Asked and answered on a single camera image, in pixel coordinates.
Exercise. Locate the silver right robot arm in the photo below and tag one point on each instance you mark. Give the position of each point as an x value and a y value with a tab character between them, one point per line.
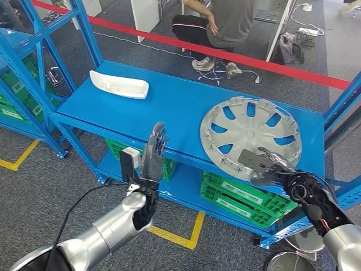
338	239

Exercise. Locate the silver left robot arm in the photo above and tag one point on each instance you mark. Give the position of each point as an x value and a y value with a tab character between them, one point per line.
112	228

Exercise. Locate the white cabinet panel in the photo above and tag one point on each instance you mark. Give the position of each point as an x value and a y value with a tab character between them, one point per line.
144	18
93	5

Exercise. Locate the yellow floor tape corner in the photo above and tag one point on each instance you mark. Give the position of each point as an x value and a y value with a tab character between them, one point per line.
197	232

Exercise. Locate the red barrier tape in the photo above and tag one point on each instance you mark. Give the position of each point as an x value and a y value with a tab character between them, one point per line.
169	39

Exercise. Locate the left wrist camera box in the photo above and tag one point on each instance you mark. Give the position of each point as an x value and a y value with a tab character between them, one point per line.
126	164

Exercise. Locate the steel barrier post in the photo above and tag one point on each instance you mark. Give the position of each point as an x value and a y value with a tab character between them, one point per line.
342	129

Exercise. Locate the white power strip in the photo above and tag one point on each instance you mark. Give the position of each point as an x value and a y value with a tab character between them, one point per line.
307	31

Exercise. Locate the grey plastic wheel hubcap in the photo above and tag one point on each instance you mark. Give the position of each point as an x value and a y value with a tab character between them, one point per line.
248	132

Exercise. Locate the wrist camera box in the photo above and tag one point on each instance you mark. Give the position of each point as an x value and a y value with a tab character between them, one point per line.
126	164
253	161

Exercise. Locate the stacked green plastic crates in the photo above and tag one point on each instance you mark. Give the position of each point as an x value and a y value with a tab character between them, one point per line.
16	101

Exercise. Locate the green plastic crate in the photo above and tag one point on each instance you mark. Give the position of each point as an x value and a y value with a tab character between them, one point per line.
240	202
112	146

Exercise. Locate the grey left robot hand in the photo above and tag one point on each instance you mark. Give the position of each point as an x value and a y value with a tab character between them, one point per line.
152	161

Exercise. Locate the grey bag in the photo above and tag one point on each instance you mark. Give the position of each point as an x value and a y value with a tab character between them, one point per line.
286	48

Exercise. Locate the seated person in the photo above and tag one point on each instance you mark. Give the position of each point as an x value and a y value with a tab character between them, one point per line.
231	22

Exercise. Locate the chrome stool base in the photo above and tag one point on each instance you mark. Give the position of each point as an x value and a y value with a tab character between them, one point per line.
213	71

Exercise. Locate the white plastic trim part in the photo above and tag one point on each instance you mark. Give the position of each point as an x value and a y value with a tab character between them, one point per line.
118	86

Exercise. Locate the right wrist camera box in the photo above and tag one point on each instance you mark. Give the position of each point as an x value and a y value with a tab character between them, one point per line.
253	161

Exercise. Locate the blue steel shelf rack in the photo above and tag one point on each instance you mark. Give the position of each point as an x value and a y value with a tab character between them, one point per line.
169	112
28	132

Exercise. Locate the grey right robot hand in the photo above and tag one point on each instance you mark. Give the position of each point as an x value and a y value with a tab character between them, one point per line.
283	164

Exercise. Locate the chrome stanchion base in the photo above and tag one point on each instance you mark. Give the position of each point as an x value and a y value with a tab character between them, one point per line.
290	262

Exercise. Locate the white desk leg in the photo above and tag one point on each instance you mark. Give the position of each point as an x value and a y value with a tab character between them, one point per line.
277	33

